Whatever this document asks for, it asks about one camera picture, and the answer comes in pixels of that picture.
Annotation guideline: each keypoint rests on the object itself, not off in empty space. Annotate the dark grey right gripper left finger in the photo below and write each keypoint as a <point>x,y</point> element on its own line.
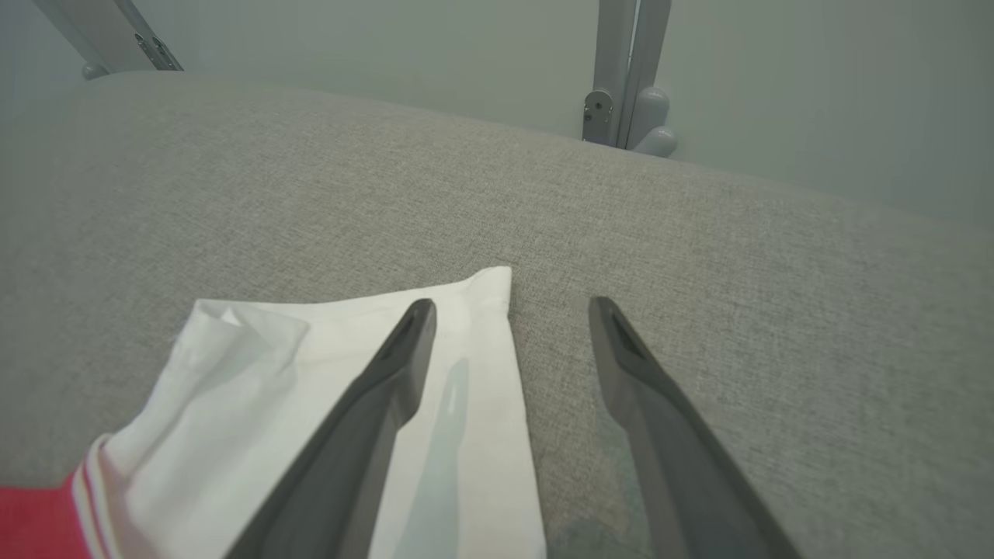
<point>365,435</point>

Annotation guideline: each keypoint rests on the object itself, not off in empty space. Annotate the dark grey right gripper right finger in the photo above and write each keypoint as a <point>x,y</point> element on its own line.
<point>683,466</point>

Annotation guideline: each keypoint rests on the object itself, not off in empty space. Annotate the red Bulls basketball jersey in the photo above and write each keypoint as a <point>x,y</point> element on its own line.
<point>233,388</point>

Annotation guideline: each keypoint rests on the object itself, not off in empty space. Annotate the grey fabric sofa cushion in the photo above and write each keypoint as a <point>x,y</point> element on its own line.
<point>699,248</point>

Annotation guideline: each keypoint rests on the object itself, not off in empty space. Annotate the grey metal stand leg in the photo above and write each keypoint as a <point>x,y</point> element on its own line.
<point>621,62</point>
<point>101,23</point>

